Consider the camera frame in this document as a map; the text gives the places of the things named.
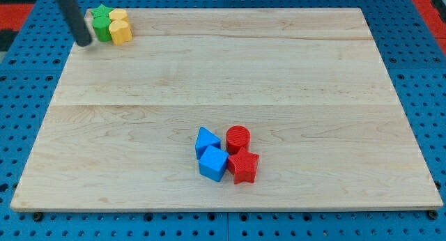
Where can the blue triangle block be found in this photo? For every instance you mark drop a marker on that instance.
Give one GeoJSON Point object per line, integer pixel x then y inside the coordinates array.
{"type": "Point", "coordinates": [205, 138]}

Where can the yellow hexagon block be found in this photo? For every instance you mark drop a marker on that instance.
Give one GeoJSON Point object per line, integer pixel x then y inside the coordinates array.
{"type": "Point", "coordinates": [119, 15]}

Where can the yellow heart block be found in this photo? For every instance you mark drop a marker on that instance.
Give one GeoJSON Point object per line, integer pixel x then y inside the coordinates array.
{"type": "Point", "coordinates": [120, 31]}

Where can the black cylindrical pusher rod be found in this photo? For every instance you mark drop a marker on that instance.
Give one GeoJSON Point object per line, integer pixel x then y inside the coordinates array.
{"type": "Point", "coordinates": [75, 21]}

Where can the blue cube block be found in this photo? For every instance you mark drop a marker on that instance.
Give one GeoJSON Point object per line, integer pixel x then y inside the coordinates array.
{"type": "Point", "coordinates": [213, 163]}

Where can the green cylinder block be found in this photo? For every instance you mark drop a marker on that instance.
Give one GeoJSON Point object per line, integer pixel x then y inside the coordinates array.
{"type": "Point", "coordinates": [101, 28]}

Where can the red cylinder block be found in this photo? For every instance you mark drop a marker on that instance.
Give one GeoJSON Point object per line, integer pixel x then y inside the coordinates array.
{"type": "Point", "coordinates": [237, 137]}

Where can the green star block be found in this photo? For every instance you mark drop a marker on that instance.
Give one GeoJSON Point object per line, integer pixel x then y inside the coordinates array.
{"type": "Point", "coordinates": [101, 11]}

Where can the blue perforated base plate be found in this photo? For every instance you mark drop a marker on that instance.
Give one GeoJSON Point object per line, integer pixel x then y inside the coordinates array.
{"type": "Point", "coordinates": [33, 65]}

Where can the red star block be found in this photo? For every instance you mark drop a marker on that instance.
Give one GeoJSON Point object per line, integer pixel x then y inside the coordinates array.
{"type": "Point", "coordinates": [243, 166]}

